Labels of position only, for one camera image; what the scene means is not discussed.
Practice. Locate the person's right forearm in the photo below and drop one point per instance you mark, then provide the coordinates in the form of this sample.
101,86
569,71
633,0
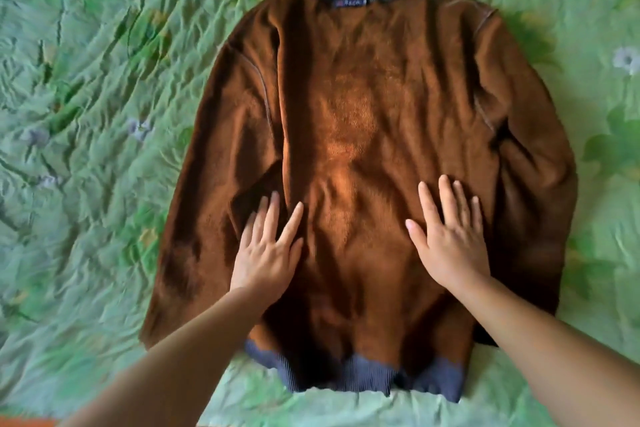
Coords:
550,361

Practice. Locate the person's left hand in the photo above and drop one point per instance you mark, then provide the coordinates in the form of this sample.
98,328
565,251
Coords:
265,261

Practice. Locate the person's right hand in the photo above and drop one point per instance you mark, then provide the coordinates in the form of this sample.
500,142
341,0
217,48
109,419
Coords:
455,246

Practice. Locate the green floral bedsheet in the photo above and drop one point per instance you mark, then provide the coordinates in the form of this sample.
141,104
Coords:
100,91

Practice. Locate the person's left forearm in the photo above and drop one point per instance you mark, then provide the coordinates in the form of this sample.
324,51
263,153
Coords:
170,371

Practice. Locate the wooden bed frame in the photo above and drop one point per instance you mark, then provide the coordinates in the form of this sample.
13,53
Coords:
25,422

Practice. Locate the brown fleece garment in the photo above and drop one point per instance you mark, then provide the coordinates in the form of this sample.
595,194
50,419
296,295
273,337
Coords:
360,116

